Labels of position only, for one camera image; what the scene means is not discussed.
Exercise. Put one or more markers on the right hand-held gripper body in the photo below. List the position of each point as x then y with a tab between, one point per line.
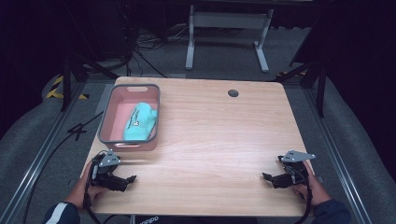
297	172

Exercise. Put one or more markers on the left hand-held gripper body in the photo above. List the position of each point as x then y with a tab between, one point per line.
104	174

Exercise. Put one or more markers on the turquoise sock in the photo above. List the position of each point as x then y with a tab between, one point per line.
140	123

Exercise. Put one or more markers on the pink basket with grey rim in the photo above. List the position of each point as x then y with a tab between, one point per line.
120	93

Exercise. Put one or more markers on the person's right hand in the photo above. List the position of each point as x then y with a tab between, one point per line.
316	193

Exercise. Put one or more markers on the person's left hand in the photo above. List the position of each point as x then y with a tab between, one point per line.
81	194

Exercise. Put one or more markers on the black tape cross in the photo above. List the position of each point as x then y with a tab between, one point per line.
77	130

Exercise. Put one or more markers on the black metal stand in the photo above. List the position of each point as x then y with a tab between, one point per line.
66	84
320	90

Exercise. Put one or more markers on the grey round table grommet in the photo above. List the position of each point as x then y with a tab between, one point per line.
233	93

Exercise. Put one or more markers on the yellow black hazard tape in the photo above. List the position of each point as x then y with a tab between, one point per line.
53	92

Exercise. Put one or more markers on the aluminium floor rail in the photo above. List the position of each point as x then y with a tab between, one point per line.
37	165
339	168

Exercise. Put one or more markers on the white metal desk frame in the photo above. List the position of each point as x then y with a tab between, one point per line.
230	20

